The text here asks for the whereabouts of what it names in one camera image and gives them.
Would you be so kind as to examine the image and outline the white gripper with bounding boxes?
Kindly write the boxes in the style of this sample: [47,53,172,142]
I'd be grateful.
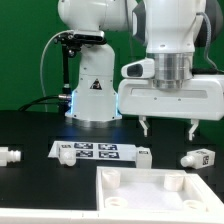
[118,75,224,141]

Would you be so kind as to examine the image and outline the white square table top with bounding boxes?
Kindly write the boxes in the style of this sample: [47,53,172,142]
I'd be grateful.
[96,167,224,212]

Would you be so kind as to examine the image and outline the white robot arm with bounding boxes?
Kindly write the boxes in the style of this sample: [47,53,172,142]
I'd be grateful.
[58,0,224,125]

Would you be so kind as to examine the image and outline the white sheet with tags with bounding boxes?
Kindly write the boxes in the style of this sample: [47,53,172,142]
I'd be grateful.
[48,141,137,161]

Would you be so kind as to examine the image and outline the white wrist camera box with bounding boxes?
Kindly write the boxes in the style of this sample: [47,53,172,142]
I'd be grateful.
[121,58,155,79]

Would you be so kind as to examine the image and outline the grey arm hose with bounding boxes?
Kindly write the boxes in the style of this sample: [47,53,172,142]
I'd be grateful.
[196,11,224,74]

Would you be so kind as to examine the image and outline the black base cables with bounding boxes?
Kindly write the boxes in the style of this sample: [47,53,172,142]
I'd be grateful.
[18,94,73,112]

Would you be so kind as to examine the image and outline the white camera cable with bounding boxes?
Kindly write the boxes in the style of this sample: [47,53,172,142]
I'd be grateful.
[39,29,73,113]

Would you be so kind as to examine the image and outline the white L-shaped obstacle wall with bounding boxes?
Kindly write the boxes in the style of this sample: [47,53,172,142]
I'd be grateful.
[0,208,224,224]

